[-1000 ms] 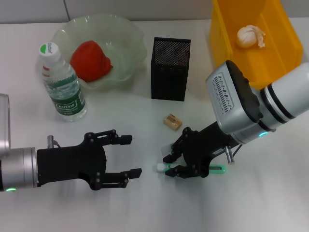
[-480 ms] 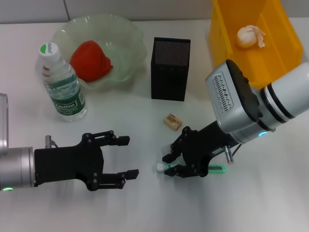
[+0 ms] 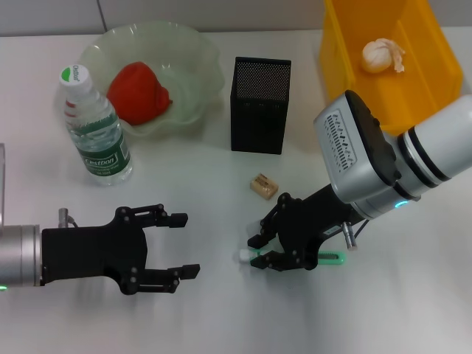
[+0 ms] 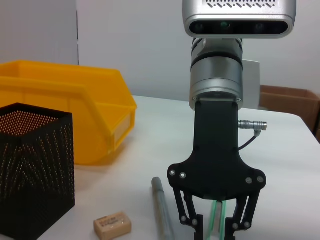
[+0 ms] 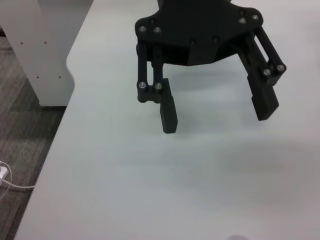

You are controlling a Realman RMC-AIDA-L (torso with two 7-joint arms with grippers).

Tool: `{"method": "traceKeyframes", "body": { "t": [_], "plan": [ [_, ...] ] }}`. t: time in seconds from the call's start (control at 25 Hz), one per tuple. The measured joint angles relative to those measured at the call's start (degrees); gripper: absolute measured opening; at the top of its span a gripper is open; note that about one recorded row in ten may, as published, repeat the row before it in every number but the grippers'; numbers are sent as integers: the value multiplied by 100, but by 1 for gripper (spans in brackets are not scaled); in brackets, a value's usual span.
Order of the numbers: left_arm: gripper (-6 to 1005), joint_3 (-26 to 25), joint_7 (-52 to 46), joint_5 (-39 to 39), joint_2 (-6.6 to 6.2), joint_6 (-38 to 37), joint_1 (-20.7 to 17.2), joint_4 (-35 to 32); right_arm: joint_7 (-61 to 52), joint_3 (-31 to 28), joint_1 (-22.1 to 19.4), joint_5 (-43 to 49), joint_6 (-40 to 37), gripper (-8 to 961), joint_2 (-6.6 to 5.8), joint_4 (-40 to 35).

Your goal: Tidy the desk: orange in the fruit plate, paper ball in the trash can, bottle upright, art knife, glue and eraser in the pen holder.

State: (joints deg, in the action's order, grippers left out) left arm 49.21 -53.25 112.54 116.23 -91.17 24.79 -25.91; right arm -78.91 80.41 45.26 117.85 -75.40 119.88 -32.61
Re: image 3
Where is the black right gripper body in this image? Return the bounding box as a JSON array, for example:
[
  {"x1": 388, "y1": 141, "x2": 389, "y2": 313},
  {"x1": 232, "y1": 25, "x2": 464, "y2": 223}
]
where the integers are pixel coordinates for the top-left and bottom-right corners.
[{"x1": 274, "y1": 184, "x2": 364, "y2": 272}]

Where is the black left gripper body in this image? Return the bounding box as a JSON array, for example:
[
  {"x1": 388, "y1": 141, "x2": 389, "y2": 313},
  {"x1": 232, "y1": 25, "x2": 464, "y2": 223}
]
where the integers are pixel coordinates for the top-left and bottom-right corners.
[{"x1": 39, "y1": 206, "x2": 148, "y2": 296}]

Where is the green utility knife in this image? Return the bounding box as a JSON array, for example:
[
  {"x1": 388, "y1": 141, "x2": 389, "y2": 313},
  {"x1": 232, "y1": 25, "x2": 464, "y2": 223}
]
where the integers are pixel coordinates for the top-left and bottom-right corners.
[{"x1": 237, "y1": 249, "x2": 348, "y2": 267}]

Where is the beige eraser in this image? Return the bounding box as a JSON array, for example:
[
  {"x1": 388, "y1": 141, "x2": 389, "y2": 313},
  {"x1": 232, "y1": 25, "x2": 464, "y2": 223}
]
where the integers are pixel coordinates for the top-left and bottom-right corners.
[{"x1": 249, "y1": 172, "x2": 280, "y2": 201}]

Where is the clear green-label water bottle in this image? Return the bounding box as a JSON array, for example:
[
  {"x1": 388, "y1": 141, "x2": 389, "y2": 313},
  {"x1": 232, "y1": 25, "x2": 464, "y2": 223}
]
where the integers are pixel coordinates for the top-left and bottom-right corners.
[{"x1": 58, "y1": 64, "x2": 133, "y2": 187}]

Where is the red object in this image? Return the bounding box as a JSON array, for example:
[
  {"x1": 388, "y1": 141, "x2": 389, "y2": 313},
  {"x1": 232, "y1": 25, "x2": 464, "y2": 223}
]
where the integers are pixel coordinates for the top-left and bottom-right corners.
[{"x1": 106, "y1": 62, "x2": 174, "y2": 125}]

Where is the white paper ball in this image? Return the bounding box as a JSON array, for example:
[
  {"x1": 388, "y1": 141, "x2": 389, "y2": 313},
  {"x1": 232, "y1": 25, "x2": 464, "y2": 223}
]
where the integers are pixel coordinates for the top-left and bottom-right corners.
[{"x1": 361, "y1": 38, "x2": 407, "y2": 74}]

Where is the black mesh pen holder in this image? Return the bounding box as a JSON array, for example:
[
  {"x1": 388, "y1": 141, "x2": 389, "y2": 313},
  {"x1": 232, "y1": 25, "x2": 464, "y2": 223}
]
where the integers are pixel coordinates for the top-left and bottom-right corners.
[{"x1": 230, "y1": 56, "x2": 292, "y2": 156}]

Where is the pale green wavy fruit plate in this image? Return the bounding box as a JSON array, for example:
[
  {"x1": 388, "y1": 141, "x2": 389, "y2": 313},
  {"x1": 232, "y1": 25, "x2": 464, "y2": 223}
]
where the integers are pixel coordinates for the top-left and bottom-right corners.
[{"x1": 79, "y1": 21, "x2": 226, "y2": 140}]

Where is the yellow plastic bin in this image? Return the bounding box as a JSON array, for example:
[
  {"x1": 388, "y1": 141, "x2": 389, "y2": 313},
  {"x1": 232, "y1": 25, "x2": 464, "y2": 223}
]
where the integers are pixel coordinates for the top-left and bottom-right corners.
[{"x1": 319, "y1": 0, "x2": 464, "y2": 137}]

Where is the right wrist connector cable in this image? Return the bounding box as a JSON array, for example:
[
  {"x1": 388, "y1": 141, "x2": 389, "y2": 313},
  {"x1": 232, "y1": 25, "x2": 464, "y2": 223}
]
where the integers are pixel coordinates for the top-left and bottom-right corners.
[{"x1": 341, "y1": 219, "x2": 369, "y2": 251}]

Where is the wrist connector cable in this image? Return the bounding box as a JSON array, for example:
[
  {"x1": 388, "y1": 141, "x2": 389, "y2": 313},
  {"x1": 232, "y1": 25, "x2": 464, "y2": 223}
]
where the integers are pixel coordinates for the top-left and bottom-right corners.
[
  {"x1": 341, "y1": 219, "x2": 369, "y2": 251},
  {"x1": 58, "y1": 208, "x2": 80, "y2": 228}
]

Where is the left wrist connector cable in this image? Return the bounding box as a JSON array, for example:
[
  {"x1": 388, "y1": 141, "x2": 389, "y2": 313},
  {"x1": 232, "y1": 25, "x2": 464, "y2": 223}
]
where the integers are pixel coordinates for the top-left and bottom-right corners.
[{"x1": 58, "y1": 208, "x2": 80, "y2": 228}]

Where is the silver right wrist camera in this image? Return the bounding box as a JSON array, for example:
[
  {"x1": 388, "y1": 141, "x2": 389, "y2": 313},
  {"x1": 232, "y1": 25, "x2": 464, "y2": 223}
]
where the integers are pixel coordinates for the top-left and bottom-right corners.
[{"x1": 313, "y1": 90, "x2": 403, "y2": 207}]

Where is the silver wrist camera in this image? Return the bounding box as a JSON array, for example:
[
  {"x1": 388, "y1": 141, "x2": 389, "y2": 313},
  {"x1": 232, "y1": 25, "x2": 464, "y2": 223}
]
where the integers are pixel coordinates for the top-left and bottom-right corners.
[
  {"x1": 313, "y1": 90, "x2": 403, "y2": 207},
  {"x1": 0, "y1": 143, "x2": 7, "y2": 226}
]

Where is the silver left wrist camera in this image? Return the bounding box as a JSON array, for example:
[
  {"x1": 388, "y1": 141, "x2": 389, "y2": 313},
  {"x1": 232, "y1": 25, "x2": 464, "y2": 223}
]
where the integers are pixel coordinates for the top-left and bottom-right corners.
[{"x1": 0, "y1": 143, "x2": 7, "y2": 226}]

